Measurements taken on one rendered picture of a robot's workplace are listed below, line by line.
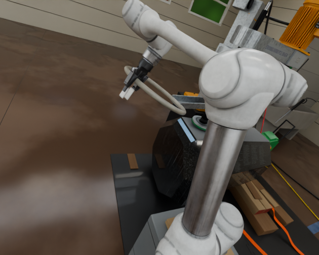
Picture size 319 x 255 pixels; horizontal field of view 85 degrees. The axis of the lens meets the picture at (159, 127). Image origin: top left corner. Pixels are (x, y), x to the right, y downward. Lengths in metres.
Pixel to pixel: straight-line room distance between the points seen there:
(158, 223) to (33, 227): 1.14
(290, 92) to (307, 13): 1.57
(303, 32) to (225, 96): 1.72
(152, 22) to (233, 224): 0.83
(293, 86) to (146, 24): 0.56
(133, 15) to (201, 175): 0.65
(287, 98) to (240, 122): 0.17
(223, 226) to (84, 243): 1.24
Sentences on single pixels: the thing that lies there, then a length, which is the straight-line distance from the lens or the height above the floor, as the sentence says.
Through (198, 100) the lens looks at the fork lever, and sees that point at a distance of 1.57.
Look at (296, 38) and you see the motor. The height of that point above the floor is 1.83.
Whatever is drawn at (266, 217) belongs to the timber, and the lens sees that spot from 2.62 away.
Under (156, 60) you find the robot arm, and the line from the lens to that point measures 0.94.
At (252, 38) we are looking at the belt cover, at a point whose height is 1.69.
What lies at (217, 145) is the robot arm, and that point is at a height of 1.43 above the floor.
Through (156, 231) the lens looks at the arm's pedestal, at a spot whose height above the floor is 0.80.
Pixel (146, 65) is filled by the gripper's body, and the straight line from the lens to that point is 0.94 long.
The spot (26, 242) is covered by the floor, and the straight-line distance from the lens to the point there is 1.82.
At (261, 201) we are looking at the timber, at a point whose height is 0.23.
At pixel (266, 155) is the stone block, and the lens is 2.25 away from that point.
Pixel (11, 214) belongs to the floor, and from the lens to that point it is 1.94.
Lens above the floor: 1.66
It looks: 33 degrees down
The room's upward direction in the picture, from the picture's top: 22 degrees clockwise
